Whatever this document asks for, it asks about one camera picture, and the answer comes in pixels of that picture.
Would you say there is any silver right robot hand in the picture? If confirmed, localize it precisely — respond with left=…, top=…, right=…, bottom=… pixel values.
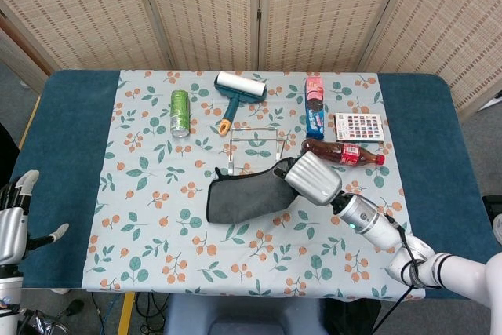
left=273, top=153, right=343, bottom=207

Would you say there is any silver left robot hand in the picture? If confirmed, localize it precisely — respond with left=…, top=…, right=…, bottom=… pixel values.
left=0, top=169, right=70, bottom=268

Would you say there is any blue cloth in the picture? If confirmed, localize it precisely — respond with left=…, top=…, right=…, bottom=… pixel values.
left=206, top=156, right=303, bottom=224

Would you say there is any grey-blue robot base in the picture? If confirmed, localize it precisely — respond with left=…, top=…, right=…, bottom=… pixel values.
left=162, top=294, right=326, bottom=335

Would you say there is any cola bottle with red label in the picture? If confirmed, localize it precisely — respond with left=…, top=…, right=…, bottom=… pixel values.
left=300, top=138, right=386, bottom=167

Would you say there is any blue and pink cookie box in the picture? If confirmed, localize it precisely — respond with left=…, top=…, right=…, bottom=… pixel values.
left=304, top=74, right=326, bottom=140

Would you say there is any teal table cover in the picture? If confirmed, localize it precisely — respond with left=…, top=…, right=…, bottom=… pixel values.
left=0, top=69, right=496, bottom=301

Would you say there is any floral printed tablecloth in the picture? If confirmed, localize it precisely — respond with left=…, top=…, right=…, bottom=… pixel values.
left=80, top=69, right=427, bottom=299

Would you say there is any green drink can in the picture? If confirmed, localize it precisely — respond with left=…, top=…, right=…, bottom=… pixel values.
left=169, top=89, right=191, bottom=139

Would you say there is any woven folding screen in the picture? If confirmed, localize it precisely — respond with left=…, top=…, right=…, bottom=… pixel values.
left=0, top=0, right=502, bottom=120

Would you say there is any small metal rack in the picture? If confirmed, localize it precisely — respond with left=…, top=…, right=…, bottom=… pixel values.
left=227, top=126, right=286, bottom=175

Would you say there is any teal handled white lint roller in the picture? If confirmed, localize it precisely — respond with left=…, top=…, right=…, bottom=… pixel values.
left=213, top=71, right=268, bottom=135

